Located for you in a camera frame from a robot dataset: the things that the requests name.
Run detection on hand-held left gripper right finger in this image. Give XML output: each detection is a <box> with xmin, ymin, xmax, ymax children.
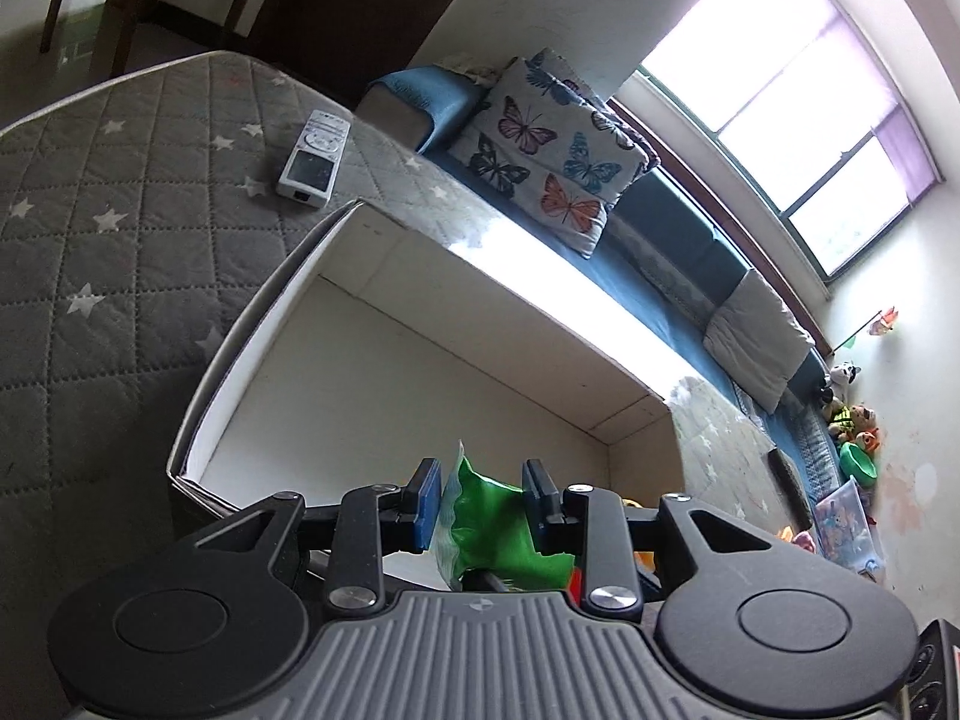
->
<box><xmin>521</xmin><ymin>457</ymin><xmax>788</xmax><ymax>620</ymax></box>

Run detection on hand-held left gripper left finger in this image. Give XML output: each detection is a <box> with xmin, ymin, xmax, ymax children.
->
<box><xmin>180</xmin><ymin>457</ymin><xmax>443</xmax><ymax>616</ymax></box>

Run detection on green plastic packet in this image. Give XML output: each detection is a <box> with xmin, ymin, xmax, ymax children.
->
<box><xmin>433</xmin><ymin>441</ymin><xmax>578</xmax><ymax>593</ymax></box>

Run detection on grey cardboard box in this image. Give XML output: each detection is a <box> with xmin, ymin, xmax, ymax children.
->
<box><xmin>166</xmin><ymin>197</ymin><xmax>685</xmax><ymax>593</ymax></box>

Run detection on green plastic bowl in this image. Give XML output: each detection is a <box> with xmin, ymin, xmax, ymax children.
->
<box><xmin>840</xmin><ymin>441</ymin><xmax>881</xmax><ymax>479</ymax></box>

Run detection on black remote control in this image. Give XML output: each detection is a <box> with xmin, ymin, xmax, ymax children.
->
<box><xmin>769</xmin><ymin>451</ymin><xmax>816</xmax><ymax>532</ymax></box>

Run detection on orange plush toy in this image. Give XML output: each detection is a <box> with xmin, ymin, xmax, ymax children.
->
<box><xmin>825</xmin><ymin>403</ymin><xmax>882</xmax><ymax>452</ymax></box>

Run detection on white cushion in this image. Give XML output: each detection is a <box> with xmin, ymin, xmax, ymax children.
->
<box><xmin>703</xmin><ymin>268</ymin><xmax>817</xmax><ymax>413</ymax></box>

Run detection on blue sofa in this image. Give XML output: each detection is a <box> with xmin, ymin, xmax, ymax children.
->
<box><xmin>358</xmin><ymin>67</ymin><xmax>845</xmax><ymax>496</ymax></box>

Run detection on panda plush toy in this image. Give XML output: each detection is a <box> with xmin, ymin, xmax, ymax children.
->
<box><xmin>820</xmin><ymin>362</ymin><xmax>862</xmax><ymax>404</ymax></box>

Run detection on butterfly print pillow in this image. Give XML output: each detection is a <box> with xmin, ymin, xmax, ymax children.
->
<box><xmin>448</xmin><ymin>47</ymin><xmax>652</xmax><ymax>258</ymax></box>
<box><xmin>592</xmin><ymin>99</ymin><xmax>662</xmax><ymax>175</ymax></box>

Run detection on white remote control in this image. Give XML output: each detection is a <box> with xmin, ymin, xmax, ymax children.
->
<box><xmin>276</xmin><ymin>110</ymin><xmax>352</xmax><ymax>205</ymax></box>

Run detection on grey starred quilted mat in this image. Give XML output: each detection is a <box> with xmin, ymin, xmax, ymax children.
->
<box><xmin>0</xmin><ymin>51</ymin><xmax>826</xmax><ymax>691</ymax></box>

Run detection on window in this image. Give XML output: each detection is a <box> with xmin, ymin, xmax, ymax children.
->
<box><xmin>607</xmin><ymin>0</ymin><xmax>942</xmax><ymax>284</ymax></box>

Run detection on brown wooden door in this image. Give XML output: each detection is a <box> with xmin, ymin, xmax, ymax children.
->
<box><xmin>225</xmin><ymin>0</ymin><xmax>500</xmax><ymax>115</ymax></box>

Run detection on dark wooden console table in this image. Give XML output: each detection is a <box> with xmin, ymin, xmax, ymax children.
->
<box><xmin>37</xmin><ymin>0</ymin><xmax>177</xmax><ymax>81</ymax></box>

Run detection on wall pinwheel decoration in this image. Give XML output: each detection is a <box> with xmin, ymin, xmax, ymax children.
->
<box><xmin>831</xmin><ymin>305</ymin><xmax>901</xmax><ymax>351</ymax></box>

